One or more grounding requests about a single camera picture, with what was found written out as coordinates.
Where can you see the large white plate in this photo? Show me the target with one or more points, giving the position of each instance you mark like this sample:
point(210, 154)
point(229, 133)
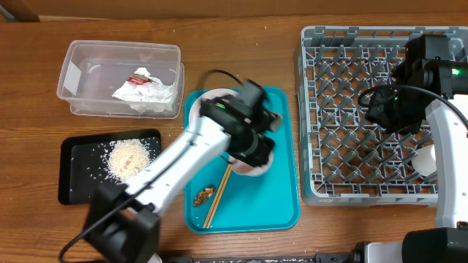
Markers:
point(194, 112)

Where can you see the small white cup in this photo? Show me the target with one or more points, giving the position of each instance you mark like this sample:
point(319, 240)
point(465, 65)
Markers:
point(425, 160)

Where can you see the grey dish rack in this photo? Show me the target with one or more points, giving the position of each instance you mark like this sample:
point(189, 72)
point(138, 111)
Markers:
point(344, 159)

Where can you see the pink bowl with crumbs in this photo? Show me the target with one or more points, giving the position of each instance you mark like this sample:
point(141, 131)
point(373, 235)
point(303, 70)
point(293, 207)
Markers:
point(242, 168)

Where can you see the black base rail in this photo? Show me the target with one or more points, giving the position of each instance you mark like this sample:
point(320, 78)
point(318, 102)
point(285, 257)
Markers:
point(317, 258)

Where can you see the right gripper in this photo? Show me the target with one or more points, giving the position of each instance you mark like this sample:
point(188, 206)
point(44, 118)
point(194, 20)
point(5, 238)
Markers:
point(377, 115)

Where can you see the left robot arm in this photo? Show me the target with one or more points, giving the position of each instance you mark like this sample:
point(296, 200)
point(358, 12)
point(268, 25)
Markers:
point(123, 220)

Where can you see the red snack wrapper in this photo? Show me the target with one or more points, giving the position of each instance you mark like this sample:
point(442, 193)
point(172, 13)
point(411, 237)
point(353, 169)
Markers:
point(138, 79)

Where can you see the pile of white rice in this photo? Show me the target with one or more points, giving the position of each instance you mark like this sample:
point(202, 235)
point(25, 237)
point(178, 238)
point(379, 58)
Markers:
point(127, 158)

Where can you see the white napkin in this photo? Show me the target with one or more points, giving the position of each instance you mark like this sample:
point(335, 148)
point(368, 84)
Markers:
point(154, 96)

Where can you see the brown food scrap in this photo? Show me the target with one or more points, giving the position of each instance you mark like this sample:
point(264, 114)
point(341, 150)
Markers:
point(203, 196)

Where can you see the teal plastic tray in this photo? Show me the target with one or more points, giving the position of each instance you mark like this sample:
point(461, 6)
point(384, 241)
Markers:
point(268, 201)

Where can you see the black tray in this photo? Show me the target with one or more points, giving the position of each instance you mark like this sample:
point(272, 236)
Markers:
point(83, 162)

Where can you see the clear plastic bin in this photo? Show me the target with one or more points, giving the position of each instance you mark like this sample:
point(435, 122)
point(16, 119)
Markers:
point(94, 69)

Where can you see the wooden chopstick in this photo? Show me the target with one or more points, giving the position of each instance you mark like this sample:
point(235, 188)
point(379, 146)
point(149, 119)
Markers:
point(215, 201)
point(220, 197)

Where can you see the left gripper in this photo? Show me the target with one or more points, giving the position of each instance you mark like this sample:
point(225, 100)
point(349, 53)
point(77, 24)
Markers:
point(260, 154)

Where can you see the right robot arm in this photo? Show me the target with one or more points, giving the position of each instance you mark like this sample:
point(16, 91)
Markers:
point(432, 90)

